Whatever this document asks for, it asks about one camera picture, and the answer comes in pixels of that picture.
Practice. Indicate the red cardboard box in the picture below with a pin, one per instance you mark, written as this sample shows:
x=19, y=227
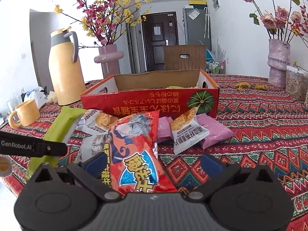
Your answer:
x=144, y=103

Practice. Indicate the yellow thermos jug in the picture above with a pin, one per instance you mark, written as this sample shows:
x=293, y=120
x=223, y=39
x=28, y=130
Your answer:
x=65, y=77

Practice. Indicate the red cartoon snack bag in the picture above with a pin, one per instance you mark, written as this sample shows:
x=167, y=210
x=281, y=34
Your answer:
x=134, y=149

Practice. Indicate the white paper sheet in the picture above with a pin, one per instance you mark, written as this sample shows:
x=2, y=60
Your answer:
x=194, y=14

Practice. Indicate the clear storage jar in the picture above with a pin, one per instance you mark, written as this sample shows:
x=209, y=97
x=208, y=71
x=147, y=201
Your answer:
x=297, y=86

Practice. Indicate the textured pink vase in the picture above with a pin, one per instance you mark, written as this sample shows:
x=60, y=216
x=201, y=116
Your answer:
x=278, y=62

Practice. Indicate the dark brown door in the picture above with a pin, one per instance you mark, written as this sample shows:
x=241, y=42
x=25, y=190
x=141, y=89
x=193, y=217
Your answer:
x=156, y=53

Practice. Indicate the yellow and black box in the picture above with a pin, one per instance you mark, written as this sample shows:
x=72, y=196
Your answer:
x=197, y=2

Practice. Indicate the small white object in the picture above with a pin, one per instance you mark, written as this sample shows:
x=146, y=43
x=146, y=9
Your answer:
x=52, y=97

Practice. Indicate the hanging white umbrellas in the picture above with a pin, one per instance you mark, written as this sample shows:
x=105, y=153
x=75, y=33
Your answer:
x=206, y=24

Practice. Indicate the yellow ceramic mug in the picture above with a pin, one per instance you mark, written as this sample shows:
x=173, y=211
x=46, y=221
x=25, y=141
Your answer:
x=26, y=113

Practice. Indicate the dried pink roses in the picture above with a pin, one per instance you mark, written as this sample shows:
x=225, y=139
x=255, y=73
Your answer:
x=269, y=20

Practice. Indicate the wooden chair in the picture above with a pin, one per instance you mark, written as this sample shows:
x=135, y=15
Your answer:
x=178, y=63

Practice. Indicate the fallen yellow blossoms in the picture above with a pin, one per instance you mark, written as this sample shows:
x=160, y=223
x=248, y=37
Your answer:
x=241, y=85

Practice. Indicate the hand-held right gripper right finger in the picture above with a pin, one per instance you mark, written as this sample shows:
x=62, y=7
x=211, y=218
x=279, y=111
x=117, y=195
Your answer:
x=212, y=165

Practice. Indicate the pink snack packet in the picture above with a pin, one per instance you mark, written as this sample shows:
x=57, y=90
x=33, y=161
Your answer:
x=164, y=130
x=216, y=134

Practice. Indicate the rack with bottles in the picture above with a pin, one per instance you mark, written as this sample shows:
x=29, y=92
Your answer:
x=215, y=68

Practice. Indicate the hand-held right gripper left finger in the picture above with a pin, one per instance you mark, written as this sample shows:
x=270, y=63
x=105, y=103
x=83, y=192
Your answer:
x=96, y=163

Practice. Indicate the white wall panel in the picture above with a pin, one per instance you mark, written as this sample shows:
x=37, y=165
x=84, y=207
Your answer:
x=215, y=1

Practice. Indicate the white dried grass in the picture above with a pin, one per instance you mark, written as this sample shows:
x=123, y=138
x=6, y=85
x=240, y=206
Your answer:
x=216, y=50

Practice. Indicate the white plastic bags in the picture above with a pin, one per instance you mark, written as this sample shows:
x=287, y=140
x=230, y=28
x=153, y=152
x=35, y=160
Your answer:
x=36, y=97

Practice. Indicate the pink and yellow blossom branches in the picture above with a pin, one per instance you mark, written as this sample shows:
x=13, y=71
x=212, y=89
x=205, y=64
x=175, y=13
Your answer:
x=105, y=16

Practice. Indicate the grey refrigerator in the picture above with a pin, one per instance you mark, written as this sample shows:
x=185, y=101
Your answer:
x=192, y=33

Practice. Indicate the smooth pink vase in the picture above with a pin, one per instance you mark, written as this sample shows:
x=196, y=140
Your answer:
x=109, y=62

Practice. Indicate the clear container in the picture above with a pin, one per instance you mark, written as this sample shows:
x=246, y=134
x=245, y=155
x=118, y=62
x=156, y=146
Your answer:
x=13, y=104

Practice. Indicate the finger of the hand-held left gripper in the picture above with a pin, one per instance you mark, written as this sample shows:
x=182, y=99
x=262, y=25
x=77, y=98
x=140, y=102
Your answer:
x=55, y=148

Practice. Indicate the light green snack packet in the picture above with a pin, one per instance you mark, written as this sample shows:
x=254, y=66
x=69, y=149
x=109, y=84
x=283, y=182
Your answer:
x=179, y=87

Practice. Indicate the white door notice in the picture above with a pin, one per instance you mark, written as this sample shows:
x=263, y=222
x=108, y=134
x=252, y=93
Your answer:
x=157, y=30

